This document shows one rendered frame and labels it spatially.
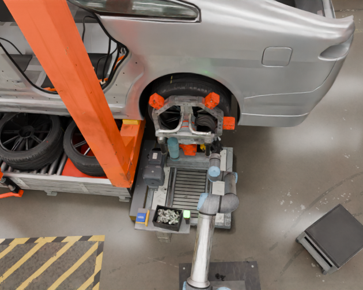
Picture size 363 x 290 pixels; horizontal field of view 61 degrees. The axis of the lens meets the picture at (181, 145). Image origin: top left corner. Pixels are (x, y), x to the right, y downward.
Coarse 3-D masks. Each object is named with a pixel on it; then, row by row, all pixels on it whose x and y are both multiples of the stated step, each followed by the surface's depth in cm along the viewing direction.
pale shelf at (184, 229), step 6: (138, 210) 248; (144, 210) 248; (150, 210) 248; (150, 216) 245; (150, 222) 242; (138, 228) 240; (144, 228) 240; (150, 228) 240; (156, 228) 239; (162, 228) 239; (180, 228) 238; (186, 228) 238
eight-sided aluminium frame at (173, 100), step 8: (176, 96) 222; (184, 96) 222; (192, 96) 221; (168, 104) 222; (176, 104) 222; (184, 104) 221; (192, 104) 220; (200, 104) 219; (152, 112) 236; (160, 112) 232; (216, 112) 225; (160, 120) 250; (160, 128) 253; (216, 128) 250; (216, 136) 251
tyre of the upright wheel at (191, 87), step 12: (180, 72) 227; (156, 84) 240; (168, 84) 226; (180, 84) 221; (192, 84) 220; (204, 84) 222; (216, 84) 228; (168, 96) 228; (204, 96) 224; (228, 96) 237; (228, 108) 233
